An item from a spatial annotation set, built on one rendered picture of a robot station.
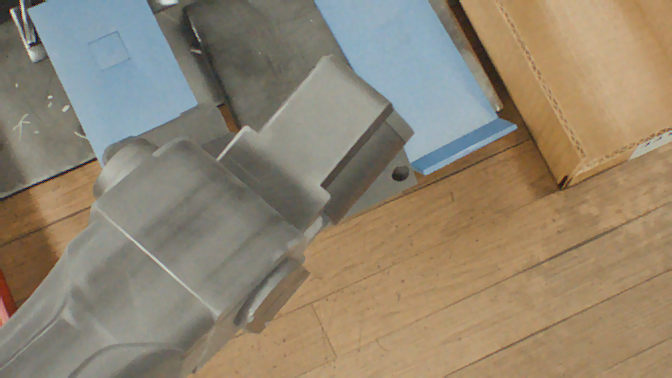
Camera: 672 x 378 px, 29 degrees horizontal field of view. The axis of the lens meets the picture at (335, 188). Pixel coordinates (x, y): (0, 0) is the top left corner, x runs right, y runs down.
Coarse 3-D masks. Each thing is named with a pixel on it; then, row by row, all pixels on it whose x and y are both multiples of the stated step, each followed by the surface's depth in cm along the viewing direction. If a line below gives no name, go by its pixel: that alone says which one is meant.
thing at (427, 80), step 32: (320, 0) 89; (352, 0) 89; (384, 0) 89; (416, 0) 90; (352, 32) 89; (416, 32) 89; (352, 64) 88; (384, 64) 88; (416, 64) 88; (448, 64) 88; (416, 96) 88; (448, 96) 88; (480, 96) 88; (416, 128) 87; (448, 128) 87; (480, 128) 87; (512, 128) 84; (416, 160) 86; (448, 160) 84
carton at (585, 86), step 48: (480, 0) 87; (528, 0) 92; (576, 0) 92; (624, 0) 92; (528, 48) 91; (576, 48) 91; (624, 48) 91; (528, 96) 86; (576, 96) 90; (624, 96) 90; (576, 144) 82; (624, 144) 89
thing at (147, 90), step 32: (64, 0) 81; (96, 0) 81; (128, 0) 81; (64, 32) 81; (96, 32) 81; (128, 32) 81; (160, 32) 81; (64, 64) 80; (96, 64) 80; (128, 64) 80; (160, 64) 80; (96, 96) 80; (128, 96) 80; (160, 96) 80; (192, 96) 80; (96, 128) 79; (128, 128) 79
